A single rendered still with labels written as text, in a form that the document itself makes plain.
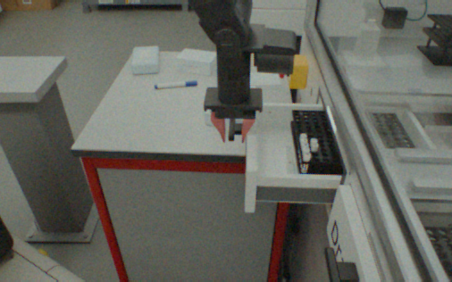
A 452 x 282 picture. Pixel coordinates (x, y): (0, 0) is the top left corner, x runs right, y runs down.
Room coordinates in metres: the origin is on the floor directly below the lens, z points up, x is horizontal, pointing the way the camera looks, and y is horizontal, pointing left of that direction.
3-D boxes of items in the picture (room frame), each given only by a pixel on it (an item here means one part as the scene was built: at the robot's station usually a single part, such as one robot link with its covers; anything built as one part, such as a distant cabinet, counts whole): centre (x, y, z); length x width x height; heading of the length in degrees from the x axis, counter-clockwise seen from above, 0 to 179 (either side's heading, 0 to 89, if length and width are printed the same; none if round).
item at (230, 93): (0.56, -0.02, 1.02); 0.10 x 0.07 x 0.07; 86
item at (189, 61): (1.17, 0.09, 0.79); 0.13 x 0.09 x 0.05; 72
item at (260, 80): (1.06, -0.12, 0.77); 0.13 x 0.09 x 0.02; 92
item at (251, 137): (0.59, -0.06, 0.87); 0.29 x 0.02 x 0.11; 177
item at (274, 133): (0.57, -0.26, 0.86); 0.40 x 0.26 x 0.06; 87
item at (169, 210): (1.00, 0.08, 0.38); 0.62 x 0.58 x 0.76; 177
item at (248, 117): (0.56, -0.02, 0.94); 0.07 x 0.07 x 0.09; 86
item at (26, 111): (1.14, 0.74, 0.38); 0.30 x 0.30 x 0.76; 0
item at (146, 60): (1.20, 0.28, 0.78); 0.15 x 0.10 x 0.04; 7
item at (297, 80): (0.91, -0.20, 0.88); 0.07 x 0.05 x 0.07; 177
